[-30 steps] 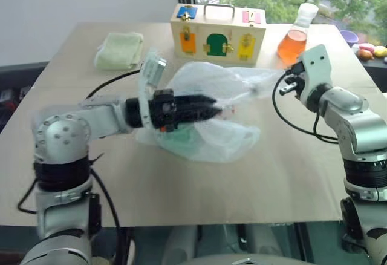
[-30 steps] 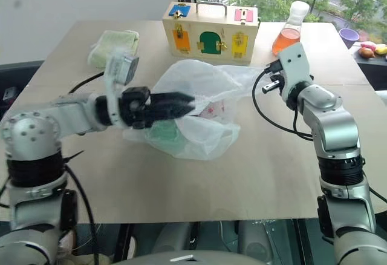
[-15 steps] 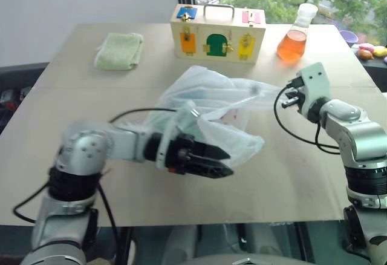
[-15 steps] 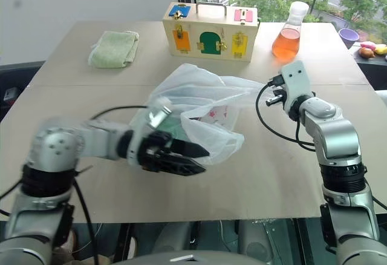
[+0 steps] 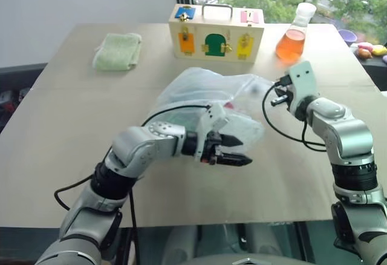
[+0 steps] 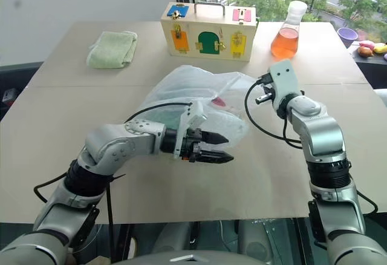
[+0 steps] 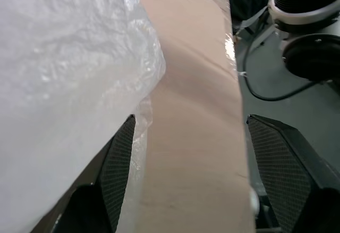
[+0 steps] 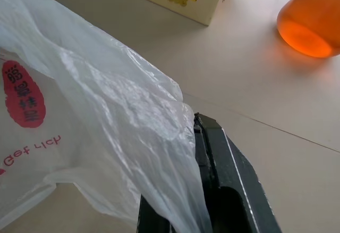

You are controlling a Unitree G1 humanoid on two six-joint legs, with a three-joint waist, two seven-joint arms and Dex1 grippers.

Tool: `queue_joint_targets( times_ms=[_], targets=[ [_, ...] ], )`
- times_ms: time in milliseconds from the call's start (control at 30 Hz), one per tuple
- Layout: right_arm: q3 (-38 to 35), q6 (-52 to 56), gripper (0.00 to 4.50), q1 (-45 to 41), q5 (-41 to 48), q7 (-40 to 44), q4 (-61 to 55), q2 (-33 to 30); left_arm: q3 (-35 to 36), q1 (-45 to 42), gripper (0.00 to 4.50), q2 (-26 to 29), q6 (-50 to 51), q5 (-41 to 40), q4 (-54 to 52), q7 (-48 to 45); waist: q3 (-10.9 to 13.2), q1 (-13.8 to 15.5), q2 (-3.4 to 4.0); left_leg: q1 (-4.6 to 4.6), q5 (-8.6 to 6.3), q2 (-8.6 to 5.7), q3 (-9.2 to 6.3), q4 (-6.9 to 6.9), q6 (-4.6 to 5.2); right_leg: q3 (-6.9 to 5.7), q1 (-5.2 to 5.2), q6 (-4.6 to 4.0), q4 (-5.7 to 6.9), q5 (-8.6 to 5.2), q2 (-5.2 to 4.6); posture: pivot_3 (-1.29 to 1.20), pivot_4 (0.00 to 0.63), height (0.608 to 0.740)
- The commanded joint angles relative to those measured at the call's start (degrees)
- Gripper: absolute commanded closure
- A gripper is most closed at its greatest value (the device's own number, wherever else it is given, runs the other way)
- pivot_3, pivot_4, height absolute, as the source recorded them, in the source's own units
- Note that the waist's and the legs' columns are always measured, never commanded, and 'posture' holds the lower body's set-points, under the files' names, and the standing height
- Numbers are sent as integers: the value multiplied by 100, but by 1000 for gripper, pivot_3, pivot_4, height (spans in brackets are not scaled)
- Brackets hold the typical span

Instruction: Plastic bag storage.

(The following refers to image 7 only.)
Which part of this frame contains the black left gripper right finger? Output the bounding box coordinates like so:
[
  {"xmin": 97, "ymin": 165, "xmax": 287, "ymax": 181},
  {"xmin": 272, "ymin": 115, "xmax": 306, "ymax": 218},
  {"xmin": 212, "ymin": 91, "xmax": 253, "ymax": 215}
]
[{"xmin": 246, "ymin": 114, "xmax": 340, "ymax": 233}]

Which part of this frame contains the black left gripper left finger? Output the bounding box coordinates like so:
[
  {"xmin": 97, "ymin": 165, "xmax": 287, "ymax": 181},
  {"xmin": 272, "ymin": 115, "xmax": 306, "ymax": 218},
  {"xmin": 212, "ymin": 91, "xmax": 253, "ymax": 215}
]
[{"xmin": 50, "ymin": 114, "xmax": 137, "ymax": 233}]

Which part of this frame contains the translucent white plastic bag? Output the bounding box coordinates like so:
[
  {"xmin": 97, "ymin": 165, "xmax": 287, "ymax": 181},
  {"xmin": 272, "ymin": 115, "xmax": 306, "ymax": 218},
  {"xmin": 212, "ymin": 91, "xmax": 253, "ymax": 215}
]
[{"xmin": 0, "ymin": 0, "xmax": 167, "ymax": 233}]

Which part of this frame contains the brown cardboard box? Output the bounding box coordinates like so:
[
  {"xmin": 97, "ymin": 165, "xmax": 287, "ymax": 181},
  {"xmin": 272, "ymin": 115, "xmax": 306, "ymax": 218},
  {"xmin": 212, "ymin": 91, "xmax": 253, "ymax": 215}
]
[{"xmin": 34, "ymin": 0, "xmax": 256, "ymax": 233}]

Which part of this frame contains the black cable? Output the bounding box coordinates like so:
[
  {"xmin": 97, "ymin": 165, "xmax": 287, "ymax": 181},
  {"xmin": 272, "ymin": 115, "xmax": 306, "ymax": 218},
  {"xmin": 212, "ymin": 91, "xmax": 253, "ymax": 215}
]
[{"xmin": 243, "ymin": 38, "xmax": 324, "ymax": 101}]

